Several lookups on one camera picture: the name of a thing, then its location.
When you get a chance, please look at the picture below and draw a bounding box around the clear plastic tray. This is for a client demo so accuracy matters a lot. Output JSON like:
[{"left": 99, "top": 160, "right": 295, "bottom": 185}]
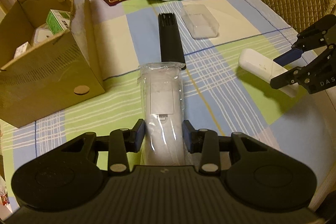
[{"left": 181, "top": 5, "right": 219, "bottom": 39}]

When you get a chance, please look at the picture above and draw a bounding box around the checkered tablecloth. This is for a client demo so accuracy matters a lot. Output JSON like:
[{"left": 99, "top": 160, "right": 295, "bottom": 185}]
[{"left": 0, "top": 0, "right": 332, "bottom": 214}]

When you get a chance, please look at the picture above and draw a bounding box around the white rounded plastic device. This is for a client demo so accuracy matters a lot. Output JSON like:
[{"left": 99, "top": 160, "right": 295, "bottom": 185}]
[{"left": 238, "top": 48, "right": 288, "bottom": 85}]

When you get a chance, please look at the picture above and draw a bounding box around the black remote control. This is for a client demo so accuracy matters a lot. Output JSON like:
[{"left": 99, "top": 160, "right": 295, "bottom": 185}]
[{"left": 158, "top": 13, "right": 186, "bottom": 70}]

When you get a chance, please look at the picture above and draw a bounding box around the small white box in box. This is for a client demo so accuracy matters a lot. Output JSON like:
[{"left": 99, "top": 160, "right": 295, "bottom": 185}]
[{"left": 14, "top": 42, "right": 31, "bottom": 59}]

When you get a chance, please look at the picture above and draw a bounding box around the white remote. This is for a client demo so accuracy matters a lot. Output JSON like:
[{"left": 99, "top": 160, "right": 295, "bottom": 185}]
[{"left": 138, "top": 62, "right": 185, "bottom": 166}]

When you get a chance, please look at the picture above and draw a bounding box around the green white carton in box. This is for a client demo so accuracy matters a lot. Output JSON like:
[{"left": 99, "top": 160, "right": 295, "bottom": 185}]
[{"left": 46, "top": 9, "right": 71, "bottom": 35}]

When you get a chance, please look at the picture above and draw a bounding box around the white socket adapter in box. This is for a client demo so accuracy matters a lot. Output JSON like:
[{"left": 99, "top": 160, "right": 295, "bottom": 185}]
[{"left": 31, "top": 24, "right": 54, "bottom": 46}]

